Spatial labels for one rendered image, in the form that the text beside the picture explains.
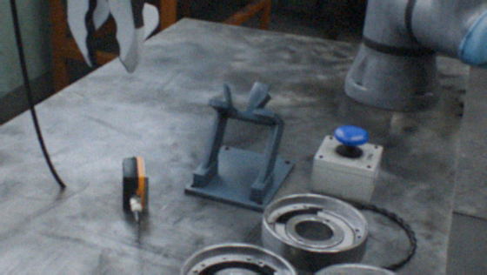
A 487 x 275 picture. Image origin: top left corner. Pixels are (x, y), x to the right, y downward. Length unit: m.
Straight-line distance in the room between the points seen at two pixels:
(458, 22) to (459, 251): 1.41
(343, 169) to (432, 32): 0.29
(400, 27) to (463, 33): 0.13
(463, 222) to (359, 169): 1.67
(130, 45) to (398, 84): 0.53
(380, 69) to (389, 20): 0.08
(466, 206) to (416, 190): 1.68
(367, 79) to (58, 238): 0.58
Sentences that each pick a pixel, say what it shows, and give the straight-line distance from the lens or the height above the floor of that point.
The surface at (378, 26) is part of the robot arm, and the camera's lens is 1.08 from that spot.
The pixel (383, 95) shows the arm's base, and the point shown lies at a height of 0.82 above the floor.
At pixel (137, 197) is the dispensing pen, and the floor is 0.83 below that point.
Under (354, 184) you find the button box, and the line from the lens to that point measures 0.81.
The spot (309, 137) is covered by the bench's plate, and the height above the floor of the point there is 0.80.
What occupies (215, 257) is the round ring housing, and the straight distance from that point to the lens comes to 0.64.
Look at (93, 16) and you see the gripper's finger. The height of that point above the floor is 1.01.
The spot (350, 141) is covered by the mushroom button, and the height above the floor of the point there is 0.87.
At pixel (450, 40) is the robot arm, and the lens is 0.98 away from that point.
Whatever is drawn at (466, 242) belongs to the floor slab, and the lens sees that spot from 2.35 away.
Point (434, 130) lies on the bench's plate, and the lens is 1.04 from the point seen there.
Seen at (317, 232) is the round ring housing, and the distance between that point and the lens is 0.72.
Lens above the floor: 1.21
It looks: 24 degrees down
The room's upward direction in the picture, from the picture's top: 3 degrees clockwise
